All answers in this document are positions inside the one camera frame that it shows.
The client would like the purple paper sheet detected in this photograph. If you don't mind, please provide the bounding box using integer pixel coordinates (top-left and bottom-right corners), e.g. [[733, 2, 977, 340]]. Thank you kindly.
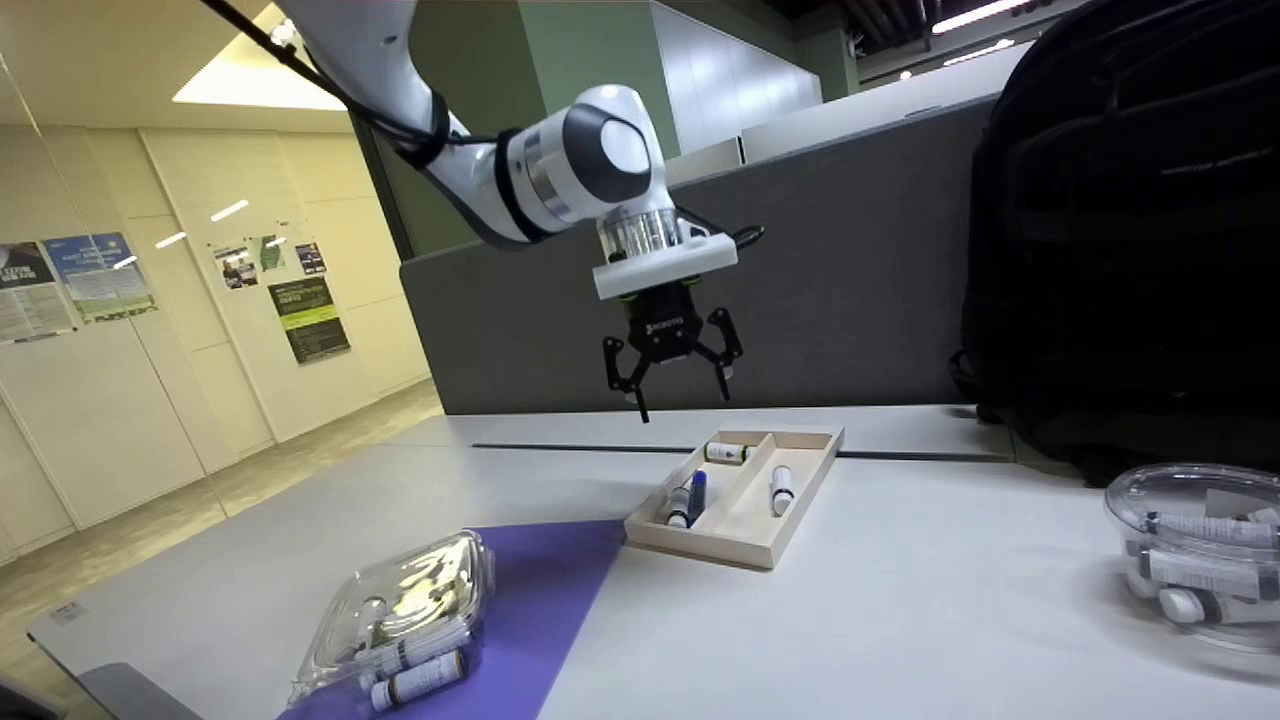
[[276, 515, 632, 720]]

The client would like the black green wall poster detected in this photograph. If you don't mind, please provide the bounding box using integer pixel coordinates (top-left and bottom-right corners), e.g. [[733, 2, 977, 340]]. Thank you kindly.
[[265, 271, 355, 368]]

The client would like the clear plastic marker container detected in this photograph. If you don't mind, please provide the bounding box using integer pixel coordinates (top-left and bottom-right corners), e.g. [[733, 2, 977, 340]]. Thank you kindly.
[[283, 529, 500, 720]]

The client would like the black backpack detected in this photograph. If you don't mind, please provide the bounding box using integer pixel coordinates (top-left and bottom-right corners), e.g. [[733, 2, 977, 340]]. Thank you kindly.
[[949, 0, 1280, 488]]

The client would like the grey desk partition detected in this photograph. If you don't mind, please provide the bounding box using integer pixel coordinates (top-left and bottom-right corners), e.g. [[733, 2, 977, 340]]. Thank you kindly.
[[394, 45, 1047, 419]]

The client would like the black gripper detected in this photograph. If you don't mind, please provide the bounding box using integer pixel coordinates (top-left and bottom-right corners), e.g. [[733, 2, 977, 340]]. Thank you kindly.
[[601, 277, 746, 427]]

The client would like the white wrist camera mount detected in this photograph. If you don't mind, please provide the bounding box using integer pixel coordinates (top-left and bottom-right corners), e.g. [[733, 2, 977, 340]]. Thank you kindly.
[[588, 206, 744, 307]]

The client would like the blue green wall poster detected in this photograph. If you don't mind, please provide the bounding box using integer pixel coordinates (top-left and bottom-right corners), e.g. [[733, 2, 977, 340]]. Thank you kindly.
[[40, 227, 159, 327]]

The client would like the bright ceiling light panel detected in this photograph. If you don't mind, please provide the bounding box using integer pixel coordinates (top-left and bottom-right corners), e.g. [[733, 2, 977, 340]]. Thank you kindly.
[[168, 2, 350, 118]]

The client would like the small photo wall poster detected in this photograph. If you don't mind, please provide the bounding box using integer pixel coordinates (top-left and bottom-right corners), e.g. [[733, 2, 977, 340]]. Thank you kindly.
[[210, 240, 265, 290]]

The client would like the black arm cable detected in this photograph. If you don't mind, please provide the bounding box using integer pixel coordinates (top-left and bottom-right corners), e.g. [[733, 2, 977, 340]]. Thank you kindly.
[[196, 0, 462, 171]]

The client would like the white marker black band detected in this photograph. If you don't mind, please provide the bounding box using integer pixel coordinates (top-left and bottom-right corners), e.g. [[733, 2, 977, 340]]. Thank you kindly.
[[1152, 585, 1227, 630], [1138, 542, 1273, 607]]

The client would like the light wooden compartment tray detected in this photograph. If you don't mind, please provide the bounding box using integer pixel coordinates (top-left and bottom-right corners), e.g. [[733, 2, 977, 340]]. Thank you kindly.
[[619, 419, 849, 577]]

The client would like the blue capped silver marker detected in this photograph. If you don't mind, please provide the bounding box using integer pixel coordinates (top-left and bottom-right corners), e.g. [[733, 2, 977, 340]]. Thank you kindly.
[[658, 464, 716, 534]]

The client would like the clear glass bowl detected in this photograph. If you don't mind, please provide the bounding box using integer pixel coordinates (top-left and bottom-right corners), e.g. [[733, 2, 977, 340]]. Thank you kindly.
[[1099, 460, 1280, 673]]

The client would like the narrow ceiling light strip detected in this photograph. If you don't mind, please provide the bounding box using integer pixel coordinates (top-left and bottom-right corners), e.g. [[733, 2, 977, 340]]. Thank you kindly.
[[927, 0, 1039, 41]]

